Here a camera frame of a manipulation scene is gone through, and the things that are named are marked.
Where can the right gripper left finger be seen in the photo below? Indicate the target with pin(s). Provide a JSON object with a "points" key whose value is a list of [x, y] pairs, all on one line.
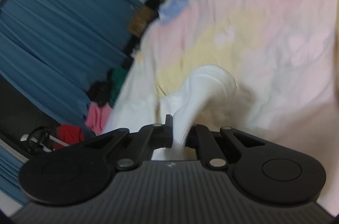
{"points": [[138, 147]]}

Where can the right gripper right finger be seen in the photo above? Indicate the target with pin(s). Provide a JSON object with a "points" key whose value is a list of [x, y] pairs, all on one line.
{"points": [[207, 151]]}

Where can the white sweatshirt garment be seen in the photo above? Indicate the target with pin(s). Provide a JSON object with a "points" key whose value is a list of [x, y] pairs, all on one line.
{"points": [[206, 87]]}

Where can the pink garment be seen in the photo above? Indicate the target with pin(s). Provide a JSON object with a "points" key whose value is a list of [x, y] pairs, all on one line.
{"points": [[97, 117]]}

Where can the black garment pile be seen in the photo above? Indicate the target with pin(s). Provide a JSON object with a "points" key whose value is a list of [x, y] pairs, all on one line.
{"points": [[100, 91]]}

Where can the green garment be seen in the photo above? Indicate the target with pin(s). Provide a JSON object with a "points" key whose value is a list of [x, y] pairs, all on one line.
{"points": [[116, 77]]}

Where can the red garment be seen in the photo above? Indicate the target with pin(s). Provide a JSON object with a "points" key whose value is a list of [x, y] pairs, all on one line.
{"points": [[69, 134]]}

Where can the silver tripod with phone holder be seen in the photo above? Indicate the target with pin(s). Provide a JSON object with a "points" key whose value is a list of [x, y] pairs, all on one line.
{"points": [[41, 140]]}

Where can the black armchair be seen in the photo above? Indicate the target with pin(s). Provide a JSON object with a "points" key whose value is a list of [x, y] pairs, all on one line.
{"points": [[135, 41]]}

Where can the pastel tie-dye bed sheet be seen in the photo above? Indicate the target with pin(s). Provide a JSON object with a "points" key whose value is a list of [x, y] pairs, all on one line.
{"points": [[281, 53]]}

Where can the right blue curtain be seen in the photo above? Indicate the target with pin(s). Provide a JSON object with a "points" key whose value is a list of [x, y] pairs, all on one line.
{"points": [[52, 51]]}

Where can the blue curtain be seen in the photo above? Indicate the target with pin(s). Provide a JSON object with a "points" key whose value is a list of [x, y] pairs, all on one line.
{"points": [[9, 171], [52, 51]]}

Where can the left blue curtain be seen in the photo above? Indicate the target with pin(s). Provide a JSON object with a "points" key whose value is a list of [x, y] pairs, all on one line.
{"points": [[9, 171]]}

